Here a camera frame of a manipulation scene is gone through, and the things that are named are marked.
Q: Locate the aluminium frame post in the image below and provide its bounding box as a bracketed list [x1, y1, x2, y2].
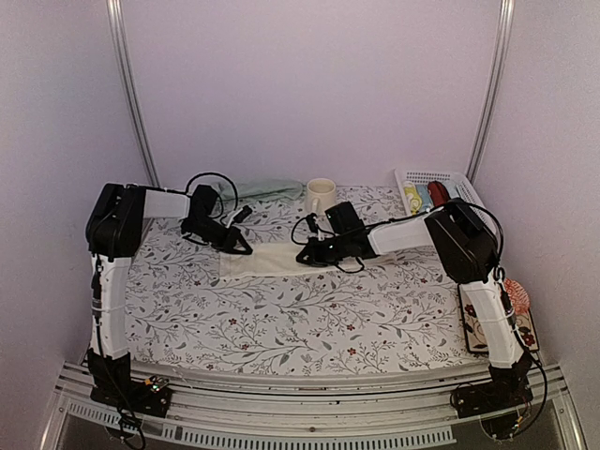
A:
[106, 0, 161, 188]
[466, 0, 516, 184]

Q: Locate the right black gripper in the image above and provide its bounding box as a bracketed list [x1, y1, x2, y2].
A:
[299, 233, 351, 266]

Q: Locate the floral table mat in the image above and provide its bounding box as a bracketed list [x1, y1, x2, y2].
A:
[91, 185, 512, 378]

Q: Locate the mint green towel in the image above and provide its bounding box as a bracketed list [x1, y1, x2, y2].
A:
[213, 179, 304, 202]

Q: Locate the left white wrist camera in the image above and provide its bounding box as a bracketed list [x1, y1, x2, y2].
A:
[225, 205, 253, 228]

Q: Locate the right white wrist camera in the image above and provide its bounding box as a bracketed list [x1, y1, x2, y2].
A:
[305, 213, 323, 241]

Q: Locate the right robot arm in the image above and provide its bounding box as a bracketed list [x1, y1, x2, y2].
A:
[295, 199, 540, 409]

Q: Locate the light blue rolled towel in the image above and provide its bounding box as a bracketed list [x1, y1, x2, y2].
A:
[416, 185, 434, 212]

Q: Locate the right aluminium frame post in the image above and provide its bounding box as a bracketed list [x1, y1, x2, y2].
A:
[466, 0, 516, 184]

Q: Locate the left aluminium frame post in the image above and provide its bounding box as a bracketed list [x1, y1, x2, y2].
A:
[106, 0, 161, 188]

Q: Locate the aluminium front rail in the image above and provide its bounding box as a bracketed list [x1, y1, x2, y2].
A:
[39, 360, 587, 450]

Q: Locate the cream ceramic mug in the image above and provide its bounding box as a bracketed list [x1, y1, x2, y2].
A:
[305, 178, 337, 216]

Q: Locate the red patterned bowl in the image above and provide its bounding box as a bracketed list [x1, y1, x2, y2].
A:
[503, 278, 531, 315]

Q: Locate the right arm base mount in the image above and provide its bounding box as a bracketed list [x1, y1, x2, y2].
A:
[450, 377, 533, 418]

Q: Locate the cream white towel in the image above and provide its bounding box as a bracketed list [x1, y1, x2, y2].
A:
[218, 242, 337, 280]

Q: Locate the white plastic basket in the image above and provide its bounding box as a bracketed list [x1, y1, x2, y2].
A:
[394, 169, 484, 216]

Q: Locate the floral square plate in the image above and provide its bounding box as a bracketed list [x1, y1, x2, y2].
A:
[457, 287, 539, 355]

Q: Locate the yellow rolled towel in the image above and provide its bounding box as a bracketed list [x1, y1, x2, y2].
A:
[402, 181, 423, 216]

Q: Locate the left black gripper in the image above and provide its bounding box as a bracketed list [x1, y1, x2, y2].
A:
[185, 216, 251, 254]

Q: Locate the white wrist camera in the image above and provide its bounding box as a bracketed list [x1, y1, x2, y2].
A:
[225, 205, 253, 228]
[305, 213, 323, 241]

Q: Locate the red rolled towel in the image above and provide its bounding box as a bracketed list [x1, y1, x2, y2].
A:
[427, 181, 451, 207]

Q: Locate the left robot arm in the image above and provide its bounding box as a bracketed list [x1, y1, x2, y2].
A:
[85, 183, 253, 407]

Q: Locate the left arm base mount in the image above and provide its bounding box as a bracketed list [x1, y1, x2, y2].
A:
[90, 375, 173, 418]

